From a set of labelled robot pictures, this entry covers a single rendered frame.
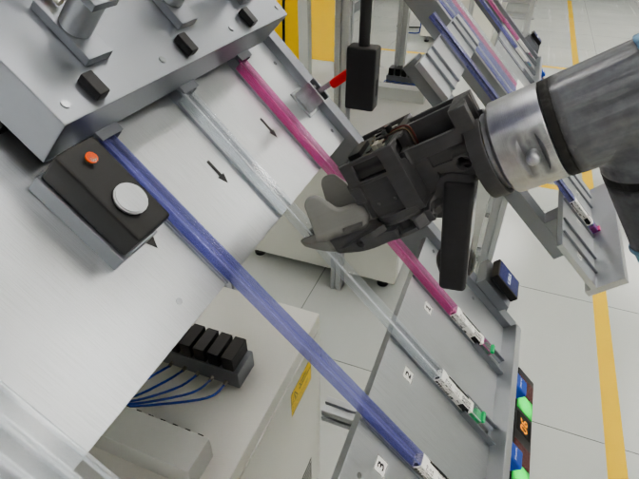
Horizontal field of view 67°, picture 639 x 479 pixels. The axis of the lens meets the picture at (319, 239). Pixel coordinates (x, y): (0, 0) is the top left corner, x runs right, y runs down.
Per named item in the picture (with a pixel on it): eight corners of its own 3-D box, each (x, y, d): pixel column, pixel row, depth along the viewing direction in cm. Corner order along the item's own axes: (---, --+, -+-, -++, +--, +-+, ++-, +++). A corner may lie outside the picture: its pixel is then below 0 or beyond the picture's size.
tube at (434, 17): (592, 229, 93) (598, 227, 92) (592, 234, 92) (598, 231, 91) (430, 15, 83) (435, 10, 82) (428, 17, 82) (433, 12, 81)
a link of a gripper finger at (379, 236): (338, 220, 48) (416, 190, 44) (347, 235, 49) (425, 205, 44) (323, 247, 45) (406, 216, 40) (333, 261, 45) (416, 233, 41)
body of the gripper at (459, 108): (358, 137, 47) (476, 79, 40) (399, 208, 50) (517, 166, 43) (330, 173, 41) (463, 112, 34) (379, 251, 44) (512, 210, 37)
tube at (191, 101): (475, 415, 58) (483, 413, 58) (474, 425, 57) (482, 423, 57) (173, 81, 47) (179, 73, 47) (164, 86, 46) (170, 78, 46)
